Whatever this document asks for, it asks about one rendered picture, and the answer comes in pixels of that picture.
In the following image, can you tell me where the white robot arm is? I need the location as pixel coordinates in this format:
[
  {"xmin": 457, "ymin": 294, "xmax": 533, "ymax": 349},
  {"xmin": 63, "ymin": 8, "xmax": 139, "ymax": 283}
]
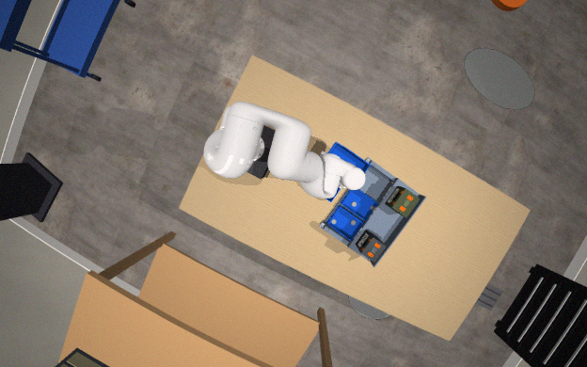
[{"xmin": 203, "ymin": 102, "xmax": 366, "ymax": 199}]

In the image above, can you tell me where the dark green tool case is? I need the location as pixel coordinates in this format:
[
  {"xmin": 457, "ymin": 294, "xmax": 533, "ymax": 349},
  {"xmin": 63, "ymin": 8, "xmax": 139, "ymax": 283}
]
[{"xmin": 385, "ymin": 186, "xmax": 420, "ymax": 218}]

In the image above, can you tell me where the black tool case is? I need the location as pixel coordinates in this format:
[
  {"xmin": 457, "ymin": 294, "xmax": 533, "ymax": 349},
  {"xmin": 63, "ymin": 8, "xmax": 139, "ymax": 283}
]
[{"xmin": 356, "ymin": 230, "xmax": 387, "ymax": 263}]

